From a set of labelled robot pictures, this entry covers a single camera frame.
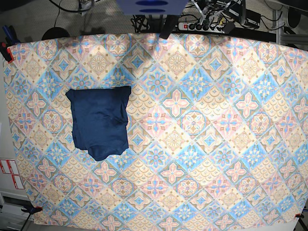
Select blue long-sleeve T-shirt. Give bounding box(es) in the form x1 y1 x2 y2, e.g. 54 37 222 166
65 86 131 161

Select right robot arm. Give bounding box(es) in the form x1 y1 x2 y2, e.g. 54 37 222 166
49 0 96 13

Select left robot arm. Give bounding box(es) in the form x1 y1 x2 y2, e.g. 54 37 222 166
188 0 261 33

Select patterned tile tablecloth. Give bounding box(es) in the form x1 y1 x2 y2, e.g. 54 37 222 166
3 34 308 231

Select white power strip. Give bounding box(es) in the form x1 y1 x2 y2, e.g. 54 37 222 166
178 22 225 34

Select round black base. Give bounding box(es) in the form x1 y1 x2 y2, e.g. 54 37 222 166
41 27 70 40

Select red-white label stickers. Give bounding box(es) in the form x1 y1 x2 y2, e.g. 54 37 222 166
0 158 24 190

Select black clamp lower left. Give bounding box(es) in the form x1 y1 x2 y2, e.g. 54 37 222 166
21 205 42 215

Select red-black clamp upper left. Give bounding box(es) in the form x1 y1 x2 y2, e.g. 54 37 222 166
0 42 14 64

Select blue clamp upper left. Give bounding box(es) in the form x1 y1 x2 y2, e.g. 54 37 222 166
2 25 21 46

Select black red-striped strap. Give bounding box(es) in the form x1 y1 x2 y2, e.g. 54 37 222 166
159 14 178 39

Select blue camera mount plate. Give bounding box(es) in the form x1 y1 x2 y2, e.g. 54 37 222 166
116 0 188 15

